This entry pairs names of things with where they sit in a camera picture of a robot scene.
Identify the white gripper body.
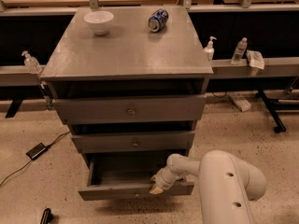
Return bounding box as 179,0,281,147
150,167,178,190

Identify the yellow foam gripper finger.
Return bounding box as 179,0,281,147
149,185,164,194

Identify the grey bottom drawer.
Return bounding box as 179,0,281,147
78,149,187,201

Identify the grey drawer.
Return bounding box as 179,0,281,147
53,95,206,124
78,149,187,201
72,131,195,153

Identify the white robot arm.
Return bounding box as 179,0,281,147
149,150,267,224

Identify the grey middle drawer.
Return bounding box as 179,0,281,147
72,131,195,153

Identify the grey top drawer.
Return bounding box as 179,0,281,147
53,95,206,124

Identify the grey wooden drawer cabinet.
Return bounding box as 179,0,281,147
39,5,214,202

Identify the white box on floor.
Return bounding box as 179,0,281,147
229,94,251,112

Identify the black object bottom left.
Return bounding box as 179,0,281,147
40,208,53,224

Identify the black power adapter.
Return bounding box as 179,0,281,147
26,143,47,161

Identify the black stand leg with caster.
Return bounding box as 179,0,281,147
255,90,299,133

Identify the white pump bottle right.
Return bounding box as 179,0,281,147
204,36,216,61

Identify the crumpled white paper packet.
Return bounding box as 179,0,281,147
247,50,264,69

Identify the clear plastic water bottle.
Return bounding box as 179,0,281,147
231,37,248,64

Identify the blue soda can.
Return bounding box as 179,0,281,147
148,8,169,33

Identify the black table leg left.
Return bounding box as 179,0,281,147
6,99,22,119

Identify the white ceramic bowl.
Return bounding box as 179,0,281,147
84,10,114,35

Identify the clear pump bottle left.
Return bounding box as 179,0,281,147
21,50,42,74

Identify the black adapter cable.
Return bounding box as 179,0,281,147
0,130,72,189

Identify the grey metal shelf rail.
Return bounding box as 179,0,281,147
0,57,299,87

